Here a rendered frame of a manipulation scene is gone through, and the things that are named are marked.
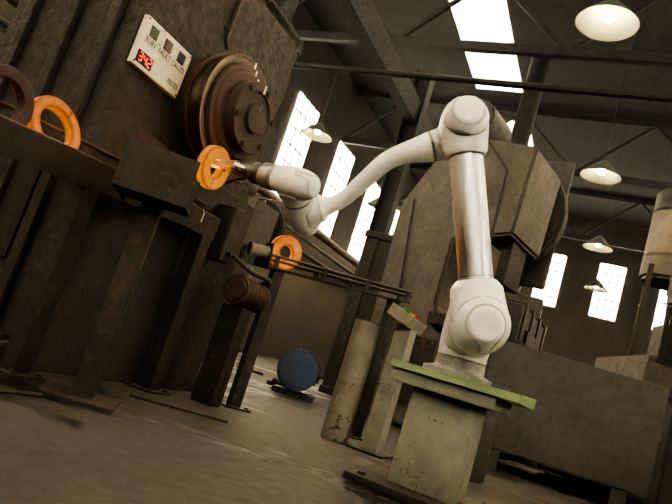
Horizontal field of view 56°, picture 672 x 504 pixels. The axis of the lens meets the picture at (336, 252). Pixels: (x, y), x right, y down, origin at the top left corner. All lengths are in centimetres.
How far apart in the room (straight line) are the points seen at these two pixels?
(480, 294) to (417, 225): 333
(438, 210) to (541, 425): 192
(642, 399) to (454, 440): 229
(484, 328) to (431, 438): 40
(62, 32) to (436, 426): 185
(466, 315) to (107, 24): 155
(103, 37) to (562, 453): 317
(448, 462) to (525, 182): 322
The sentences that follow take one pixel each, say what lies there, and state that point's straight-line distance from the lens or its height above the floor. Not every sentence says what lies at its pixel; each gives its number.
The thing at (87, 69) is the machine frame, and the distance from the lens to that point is 237.
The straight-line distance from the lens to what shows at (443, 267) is 486.
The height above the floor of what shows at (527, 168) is 209.
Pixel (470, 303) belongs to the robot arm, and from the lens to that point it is 176.
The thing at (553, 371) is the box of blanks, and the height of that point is 64.
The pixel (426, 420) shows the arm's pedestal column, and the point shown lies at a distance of 196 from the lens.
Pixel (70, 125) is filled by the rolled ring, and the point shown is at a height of 74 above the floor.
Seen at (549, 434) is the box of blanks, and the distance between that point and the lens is 398.
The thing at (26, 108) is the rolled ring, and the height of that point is 70.
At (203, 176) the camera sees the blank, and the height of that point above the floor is 77.
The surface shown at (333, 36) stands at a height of 608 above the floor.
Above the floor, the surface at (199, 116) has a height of 100.
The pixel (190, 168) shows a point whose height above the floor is 69.
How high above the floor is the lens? 30
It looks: 10 degrees up
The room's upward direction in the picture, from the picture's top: 18 degrees clockwise
